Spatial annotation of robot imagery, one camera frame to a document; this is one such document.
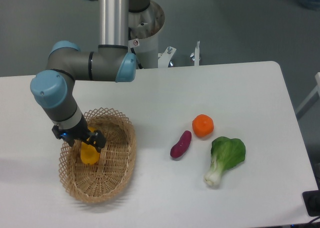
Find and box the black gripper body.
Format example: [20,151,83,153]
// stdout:
[58,116,90,140]

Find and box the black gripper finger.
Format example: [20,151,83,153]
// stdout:
[83,130,106,153]
[51,125,75,147]

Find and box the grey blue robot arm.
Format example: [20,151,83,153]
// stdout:
[30,0,151,152]

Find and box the woven wicker basket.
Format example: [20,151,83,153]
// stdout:
[59,108,137,203]

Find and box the purple sweet potato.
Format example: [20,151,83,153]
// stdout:
[170,130,192,159]

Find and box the orange tangerine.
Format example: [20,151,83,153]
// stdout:
[192,114,215,138]

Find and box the green bok choy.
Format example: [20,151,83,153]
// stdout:
[204,136,246,187]

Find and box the white furniture leg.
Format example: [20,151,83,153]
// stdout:
[295,72,320,120]

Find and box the black device at table edge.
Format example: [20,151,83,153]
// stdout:
[302,190,320,216]

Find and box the white metal frame bracket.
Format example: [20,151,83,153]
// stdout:
[157,41,202,68]

